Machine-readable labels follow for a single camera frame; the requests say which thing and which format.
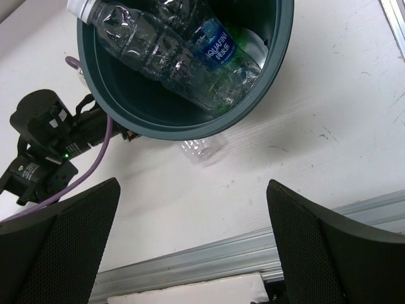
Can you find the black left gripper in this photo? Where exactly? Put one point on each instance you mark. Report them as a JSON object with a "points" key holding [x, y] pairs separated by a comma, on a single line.
{"points": [[90, 123]]}

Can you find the green plastic bottle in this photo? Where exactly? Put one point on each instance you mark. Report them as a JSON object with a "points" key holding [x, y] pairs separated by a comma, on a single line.
{"points": [[249, 42]]}

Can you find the dark teal plastic bin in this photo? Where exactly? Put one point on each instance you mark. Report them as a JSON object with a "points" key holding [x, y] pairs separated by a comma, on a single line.
{"points": [[148, 108]]}

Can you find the aluminium table frame rail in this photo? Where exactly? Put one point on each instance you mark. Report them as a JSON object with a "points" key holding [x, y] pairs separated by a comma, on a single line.
{"points": [[331, 128]]}

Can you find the clear unlabelled plastic bottle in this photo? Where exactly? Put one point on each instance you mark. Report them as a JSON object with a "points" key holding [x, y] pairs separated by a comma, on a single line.
{"points": [[145, 44]]}

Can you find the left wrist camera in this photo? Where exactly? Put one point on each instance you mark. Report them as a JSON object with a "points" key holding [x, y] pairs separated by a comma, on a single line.
{"points": [[38, 117]]}

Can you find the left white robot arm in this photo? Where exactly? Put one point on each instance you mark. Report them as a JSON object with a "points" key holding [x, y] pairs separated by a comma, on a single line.
{"points": [[37, 172]]}

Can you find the clear bottle blue label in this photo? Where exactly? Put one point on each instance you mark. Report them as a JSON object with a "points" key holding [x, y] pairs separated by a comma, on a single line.
{"points": [[230, 71], [206, 151]]}

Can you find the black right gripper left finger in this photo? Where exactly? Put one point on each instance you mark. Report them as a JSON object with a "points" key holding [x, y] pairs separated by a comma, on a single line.
{"points": [[53, 255]]}

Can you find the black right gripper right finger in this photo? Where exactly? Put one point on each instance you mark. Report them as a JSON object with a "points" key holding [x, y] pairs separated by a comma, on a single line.
{"points": [[328, 258]]}

